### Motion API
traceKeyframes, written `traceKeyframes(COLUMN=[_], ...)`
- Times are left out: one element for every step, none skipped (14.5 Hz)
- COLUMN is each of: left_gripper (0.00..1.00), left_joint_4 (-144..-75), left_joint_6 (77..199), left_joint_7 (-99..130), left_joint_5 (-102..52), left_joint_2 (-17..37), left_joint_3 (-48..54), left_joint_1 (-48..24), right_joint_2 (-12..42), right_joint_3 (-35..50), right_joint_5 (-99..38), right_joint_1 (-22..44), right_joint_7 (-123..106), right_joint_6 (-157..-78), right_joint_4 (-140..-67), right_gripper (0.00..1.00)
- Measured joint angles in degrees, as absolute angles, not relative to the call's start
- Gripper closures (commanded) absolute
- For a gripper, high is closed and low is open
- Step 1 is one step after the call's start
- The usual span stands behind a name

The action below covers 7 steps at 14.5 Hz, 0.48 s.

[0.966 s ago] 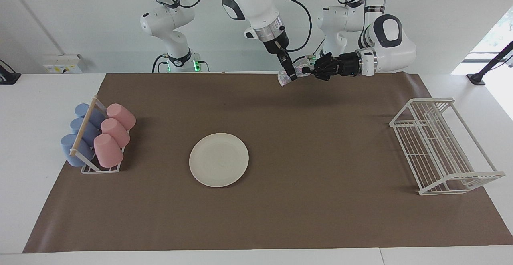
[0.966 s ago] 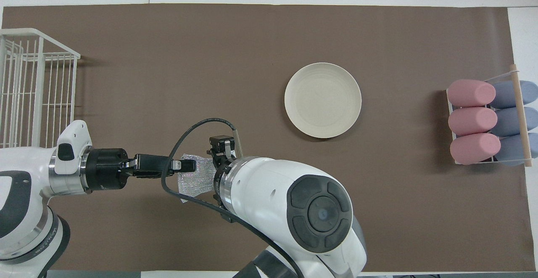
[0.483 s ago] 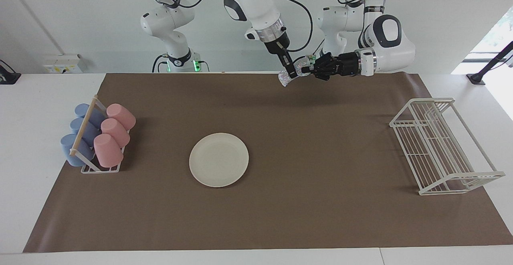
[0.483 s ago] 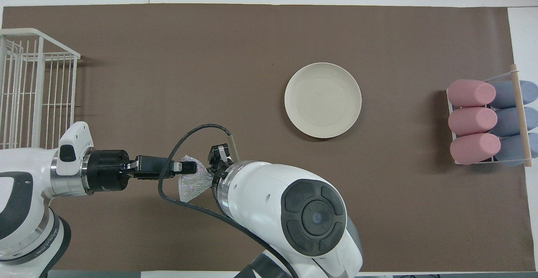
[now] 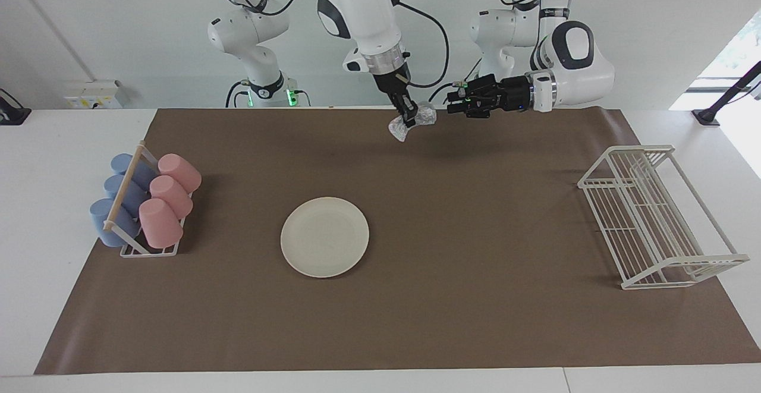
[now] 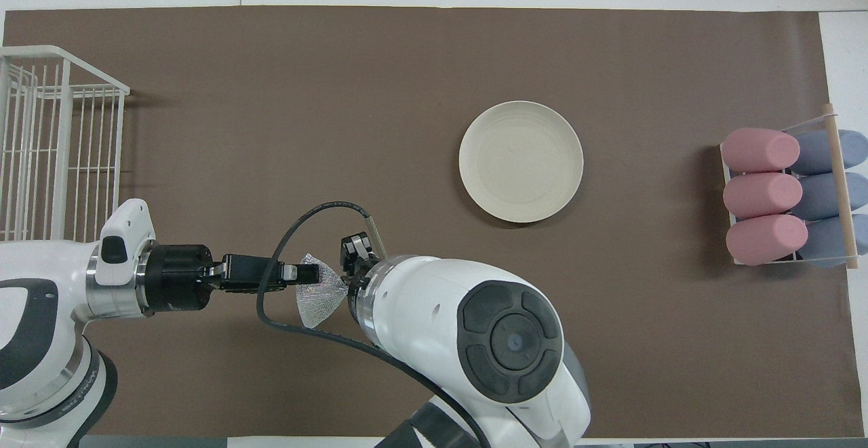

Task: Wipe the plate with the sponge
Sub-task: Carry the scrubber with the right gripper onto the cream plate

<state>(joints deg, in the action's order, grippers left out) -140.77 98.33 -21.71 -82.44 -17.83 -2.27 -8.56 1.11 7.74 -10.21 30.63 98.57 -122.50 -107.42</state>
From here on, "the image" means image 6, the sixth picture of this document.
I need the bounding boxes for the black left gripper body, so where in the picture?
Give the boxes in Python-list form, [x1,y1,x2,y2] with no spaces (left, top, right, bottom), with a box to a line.
[144,245,285,313]

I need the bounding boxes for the pink plastic cup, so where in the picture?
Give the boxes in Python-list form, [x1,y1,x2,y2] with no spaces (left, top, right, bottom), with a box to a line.
[726,213,809,266]
[721,128,802,174]
[723,172,804,220]

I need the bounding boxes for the brown table mat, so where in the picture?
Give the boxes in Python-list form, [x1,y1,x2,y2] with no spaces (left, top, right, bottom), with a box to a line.
[0,5,865,439]

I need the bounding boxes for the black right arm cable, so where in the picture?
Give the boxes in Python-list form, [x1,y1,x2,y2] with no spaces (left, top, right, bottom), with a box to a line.
[256,201,490,448]

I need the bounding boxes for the cream round plate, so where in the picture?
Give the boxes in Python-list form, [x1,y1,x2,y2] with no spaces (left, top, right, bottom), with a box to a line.
[458,100,585,224]

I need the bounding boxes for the white wire dish rack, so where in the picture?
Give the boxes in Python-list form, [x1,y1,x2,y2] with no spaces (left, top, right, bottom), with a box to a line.
[0,45,131,242]

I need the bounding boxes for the blue plastic cup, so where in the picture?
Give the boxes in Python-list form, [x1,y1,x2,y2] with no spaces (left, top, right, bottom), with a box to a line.
[790,129,868,176]
[793,173,868,221]
[800,214,868,269]

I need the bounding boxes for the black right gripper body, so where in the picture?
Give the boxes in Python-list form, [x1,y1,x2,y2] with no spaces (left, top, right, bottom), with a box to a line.
[346,251,378,300]

